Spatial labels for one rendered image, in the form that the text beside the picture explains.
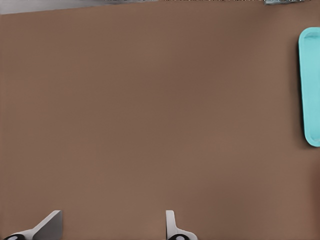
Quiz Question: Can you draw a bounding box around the pale blue-green tray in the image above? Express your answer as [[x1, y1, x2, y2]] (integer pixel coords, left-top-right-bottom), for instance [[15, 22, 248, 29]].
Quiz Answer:
[[297, 26, 320, 148]]

